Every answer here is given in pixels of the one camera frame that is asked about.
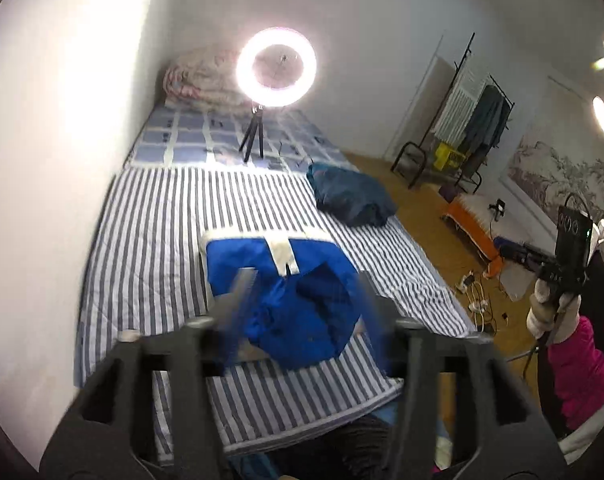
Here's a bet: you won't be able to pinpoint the white door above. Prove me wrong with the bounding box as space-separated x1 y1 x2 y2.
384 35 457 161

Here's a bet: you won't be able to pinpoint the yellow box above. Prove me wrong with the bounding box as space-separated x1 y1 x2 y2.
434 142 465 171

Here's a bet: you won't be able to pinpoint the blue striped bed sheet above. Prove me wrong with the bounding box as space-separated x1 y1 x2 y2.
74 162 477 461

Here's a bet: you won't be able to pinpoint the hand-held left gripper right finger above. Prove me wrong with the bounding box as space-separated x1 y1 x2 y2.
354 270 567 480

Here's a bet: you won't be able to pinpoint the folded floral quilt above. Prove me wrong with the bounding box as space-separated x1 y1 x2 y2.
162 47 255 109

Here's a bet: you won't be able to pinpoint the person's right forearm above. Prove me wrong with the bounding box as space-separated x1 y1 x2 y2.
546 316 604 431

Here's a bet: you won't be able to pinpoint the white ring light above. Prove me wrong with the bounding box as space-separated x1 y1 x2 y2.
236 27 317 108

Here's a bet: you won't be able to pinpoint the grey metal stand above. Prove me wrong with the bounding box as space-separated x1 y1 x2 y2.
504 342 545 376

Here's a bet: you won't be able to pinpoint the white cable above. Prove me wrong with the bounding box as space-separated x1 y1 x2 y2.
454 280 497 333

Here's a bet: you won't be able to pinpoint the orange bench with white cover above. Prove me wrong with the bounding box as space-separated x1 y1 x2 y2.
442 194 525 278

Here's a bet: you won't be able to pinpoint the person's right hand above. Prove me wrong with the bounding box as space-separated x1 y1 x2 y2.
526 277 582 346

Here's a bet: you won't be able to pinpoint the dark blue folded clothes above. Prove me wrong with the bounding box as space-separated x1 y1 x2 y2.
307 162 399 228

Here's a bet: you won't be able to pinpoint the green striped hanging towel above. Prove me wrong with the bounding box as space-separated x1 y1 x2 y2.
434 67 487 138

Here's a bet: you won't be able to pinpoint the landscape wall poster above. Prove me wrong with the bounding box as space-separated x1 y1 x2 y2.
499 77 604 231

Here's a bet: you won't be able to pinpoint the dark hanging clothes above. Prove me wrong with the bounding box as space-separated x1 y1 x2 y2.
464 85 511 153

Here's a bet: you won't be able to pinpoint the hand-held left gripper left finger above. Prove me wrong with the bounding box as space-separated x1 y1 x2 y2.
39 267 260 480

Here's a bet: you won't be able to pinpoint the blue checked bed sheet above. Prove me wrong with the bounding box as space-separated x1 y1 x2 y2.
124 105 360 173

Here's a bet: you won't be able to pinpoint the person's black knit sweater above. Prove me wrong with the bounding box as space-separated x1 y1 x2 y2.
269 412 400 480

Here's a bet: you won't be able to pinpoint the black metal clothes rack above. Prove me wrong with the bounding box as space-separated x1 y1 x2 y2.
392 32 515 196

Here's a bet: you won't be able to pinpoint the black ring light tripod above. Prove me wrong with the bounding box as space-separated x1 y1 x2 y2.
238 104 265 163

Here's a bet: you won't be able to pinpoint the beige and blue work jacket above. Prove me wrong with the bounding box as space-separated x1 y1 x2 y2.
199 227 367 373

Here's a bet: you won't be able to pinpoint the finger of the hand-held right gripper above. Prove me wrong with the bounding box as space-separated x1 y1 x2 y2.
499 242 557 268

